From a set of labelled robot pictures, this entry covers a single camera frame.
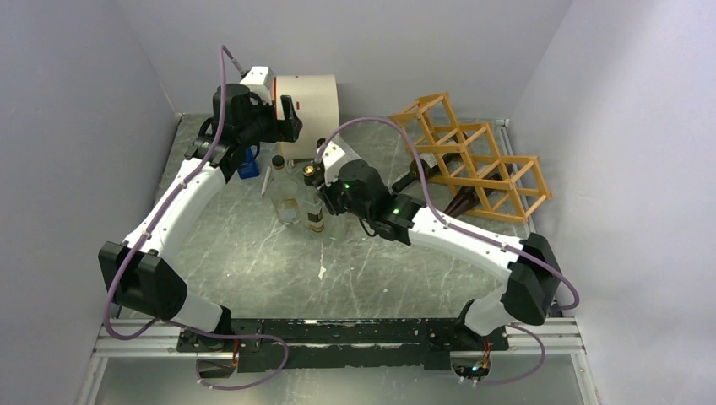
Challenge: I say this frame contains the cream cylindrical drum box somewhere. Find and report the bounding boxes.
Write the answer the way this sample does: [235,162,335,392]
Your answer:
[273,74,339,160]

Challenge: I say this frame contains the dark green wine bottle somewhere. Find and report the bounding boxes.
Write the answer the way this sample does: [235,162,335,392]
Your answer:
[391,159,441,193]

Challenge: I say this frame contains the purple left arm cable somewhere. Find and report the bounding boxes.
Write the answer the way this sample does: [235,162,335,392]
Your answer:
[102,46,290,392]

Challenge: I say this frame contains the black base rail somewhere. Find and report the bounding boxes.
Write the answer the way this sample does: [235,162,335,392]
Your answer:
[176,318,509,373]

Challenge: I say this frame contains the wooden wine rack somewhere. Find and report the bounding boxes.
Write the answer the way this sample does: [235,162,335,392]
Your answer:
[390,92,552,224]

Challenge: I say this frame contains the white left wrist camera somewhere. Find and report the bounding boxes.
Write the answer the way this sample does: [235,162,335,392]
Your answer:
[240,66,275,105]

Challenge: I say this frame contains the blue rectangular box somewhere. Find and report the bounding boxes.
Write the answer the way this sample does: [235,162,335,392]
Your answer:
[237,145,260,180]

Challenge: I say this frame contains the brown bottle with gold cap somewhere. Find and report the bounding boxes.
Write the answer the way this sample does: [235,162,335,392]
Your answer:
[444,186,480,218]

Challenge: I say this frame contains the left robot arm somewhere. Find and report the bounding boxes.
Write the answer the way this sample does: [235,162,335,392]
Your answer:
[98,84,303,351]

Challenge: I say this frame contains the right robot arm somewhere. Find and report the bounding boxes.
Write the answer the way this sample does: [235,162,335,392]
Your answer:
[304,159,561,349]

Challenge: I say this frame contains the large clear glass bottle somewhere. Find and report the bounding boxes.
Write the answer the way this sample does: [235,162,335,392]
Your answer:
[267,154,301,225]

